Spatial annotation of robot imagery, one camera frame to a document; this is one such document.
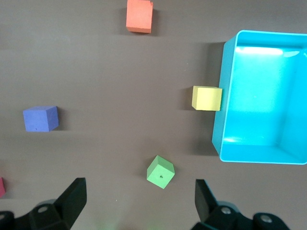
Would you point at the orange foam block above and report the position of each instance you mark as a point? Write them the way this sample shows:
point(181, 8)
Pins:
point(139, 15)

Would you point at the brown table cover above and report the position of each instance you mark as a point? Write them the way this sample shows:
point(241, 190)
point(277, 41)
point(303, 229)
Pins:
point(120, 95)

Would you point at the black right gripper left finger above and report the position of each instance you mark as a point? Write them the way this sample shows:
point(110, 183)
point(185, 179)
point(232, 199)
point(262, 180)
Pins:
point(72, 203)

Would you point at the yellow foam block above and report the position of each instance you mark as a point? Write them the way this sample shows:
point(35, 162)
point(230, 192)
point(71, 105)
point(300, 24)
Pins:
point(207, 98)

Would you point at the green foam block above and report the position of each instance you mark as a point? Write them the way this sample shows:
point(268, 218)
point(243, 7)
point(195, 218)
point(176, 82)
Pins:
point(159, 175)

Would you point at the cyan plastic bin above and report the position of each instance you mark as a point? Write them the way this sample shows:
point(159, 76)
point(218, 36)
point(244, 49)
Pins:
point(259, 100)

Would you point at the red foam block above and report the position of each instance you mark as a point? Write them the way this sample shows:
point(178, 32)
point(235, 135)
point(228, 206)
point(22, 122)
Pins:
point(2, 188)

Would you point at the purple foam block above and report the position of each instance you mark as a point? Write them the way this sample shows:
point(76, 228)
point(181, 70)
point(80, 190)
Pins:
point(38, 119)

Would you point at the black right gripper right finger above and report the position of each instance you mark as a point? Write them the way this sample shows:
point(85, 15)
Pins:
point(206, 206)

